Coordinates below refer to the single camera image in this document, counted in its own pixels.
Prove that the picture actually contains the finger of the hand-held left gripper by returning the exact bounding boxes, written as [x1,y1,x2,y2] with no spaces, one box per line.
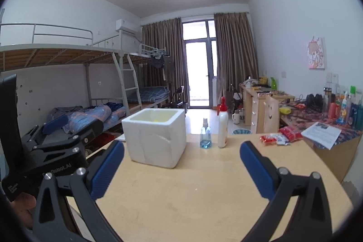
[21,114,69,151]
[32,118,104,151]

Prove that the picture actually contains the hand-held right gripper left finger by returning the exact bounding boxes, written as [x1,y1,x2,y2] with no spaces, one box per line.
[32,140,125,242]

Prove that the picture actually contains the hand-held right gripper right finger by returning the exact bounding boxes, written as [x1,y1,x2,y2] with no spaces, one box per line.
[240,141,333,242]

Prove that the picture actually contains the white foam box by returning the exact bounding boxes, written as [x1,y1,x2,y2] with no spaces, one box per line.
[121,108,187,169]

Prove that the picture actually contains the person's left hand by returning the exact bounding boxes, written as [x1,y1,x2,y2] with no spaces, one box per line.
[11,192,37,230]

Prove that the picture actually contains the blue plaid quilt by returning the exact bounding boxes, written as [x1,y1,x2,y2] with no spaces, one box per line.
[47,105,127,135]

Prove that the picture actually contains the large red snack packet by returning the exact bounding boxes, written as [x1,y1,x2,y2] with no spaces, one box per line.
[278,126,304,142]

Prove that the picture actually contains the white lotion bottle red pump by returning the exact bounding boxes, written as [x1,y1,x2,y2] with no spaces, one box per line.
[217,96,229,149]

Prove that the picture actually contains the wooden chair with smiley face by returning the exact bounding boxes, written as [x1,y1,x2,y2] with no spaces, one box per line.
[263,95,280,135]

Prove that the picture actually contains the white bunk bed ladder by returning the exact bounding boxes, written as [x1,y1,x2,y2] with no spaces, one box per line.
[112,52,142,118]

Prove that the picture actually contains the clear spray bottle blue liquid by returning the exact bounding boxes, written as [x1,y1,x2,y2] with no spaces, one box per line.
[199,118,212,150]

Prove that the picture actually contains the light wooden desk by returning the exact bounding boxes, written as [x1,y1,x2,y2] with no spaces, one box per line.
[239,82,296,134]

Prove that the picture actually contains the metal bunk bed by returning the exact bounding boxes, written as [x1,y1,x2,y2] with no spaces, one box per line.
[0,22,142,152]
[124,43,174,110]

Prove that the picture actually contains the blue checked bedding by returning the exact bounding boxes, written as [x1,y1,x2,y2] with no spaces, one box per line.
[127,86,171,103]

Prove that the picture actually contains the printed paper sheet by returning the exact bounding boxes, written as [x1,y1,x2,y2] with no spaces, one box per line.
[300,122,342,151]

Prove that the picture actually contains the black folding cart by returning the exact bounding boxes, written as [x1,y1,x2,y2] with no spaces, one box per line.
[225,84,242,115]

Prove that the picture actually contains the desk with patterned cloth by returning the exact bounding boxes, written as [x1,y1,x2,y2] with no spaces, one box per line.
[279,98,363,183]

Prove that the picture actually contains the black headphones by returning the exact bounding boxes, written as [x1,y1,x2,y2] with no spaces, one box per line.
[305,93,324,111]

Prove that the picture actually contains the black folding chair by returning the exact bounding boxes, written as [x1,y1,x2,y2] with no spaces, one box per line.
[167,86,188,112]

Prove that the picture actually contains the hanging dark clothes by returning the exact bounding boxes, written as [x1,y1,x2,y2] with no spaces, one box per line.
[149,54,167,70]

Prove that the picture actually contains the brown curtain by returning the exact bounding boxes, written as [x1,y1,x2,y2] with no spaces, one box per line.
[141,17,189,112]
[214,12,259,95]

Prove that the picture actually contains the white air conditioner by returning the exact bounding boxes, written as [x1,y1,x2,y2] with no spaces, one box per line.
[115,19,138,34]

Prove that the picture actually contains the row of toiletry bottles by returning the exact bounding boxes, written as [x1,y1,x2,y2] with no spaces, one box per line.
[323,83,363,131]

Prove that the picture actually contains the glass balcony door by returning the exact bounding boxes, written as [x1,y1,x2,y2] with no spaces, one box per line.
[181,19,218,110]

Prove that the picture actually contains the pink cartoon wall picture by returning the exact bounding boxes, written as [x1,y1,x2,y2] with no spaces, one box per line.
[307,36,325,70]

